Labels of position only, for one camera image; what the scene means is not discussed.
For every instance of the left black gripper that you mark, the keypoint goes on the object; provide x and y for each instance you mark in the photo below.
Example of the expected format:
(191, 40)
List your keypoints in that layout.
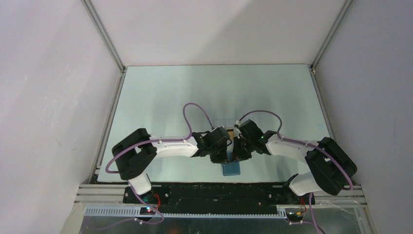
(220, 159)

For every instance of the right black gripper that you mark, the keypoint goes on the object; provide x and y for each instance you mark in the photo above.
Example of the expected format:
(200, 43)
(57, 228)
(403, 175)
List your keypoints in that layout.
(237, 154)

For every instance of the blue card holder wallet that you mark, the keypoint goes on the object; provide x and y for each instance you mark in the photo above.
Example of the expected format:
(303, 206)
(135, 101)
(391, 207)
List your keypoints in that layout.
(232, 167)

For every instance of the clear acrylic box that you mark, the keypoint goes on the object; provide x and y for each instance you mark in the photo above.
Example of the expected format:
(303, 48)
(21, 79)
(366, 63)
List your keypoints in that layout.
(230, 124)

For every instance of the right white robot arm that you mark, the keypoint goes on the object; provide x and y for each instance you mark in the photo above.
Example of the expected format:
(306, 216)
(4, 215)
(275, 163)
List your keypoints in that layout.
(331, 169)

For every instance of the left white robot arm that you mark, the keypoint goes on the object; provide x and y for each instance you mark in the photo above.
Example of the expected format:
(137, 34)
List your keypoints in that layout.
(134, 153)

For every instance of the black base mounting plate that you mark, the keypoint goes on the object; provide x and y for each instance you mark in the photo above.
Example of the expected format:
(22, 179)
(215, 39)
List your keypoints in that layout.
(222, 198)

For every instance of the right aluminium frame rail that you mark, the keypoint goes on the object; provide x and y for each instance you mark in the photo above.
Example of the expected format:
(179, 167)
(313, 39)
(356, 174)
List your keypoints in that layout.
(346, 7)

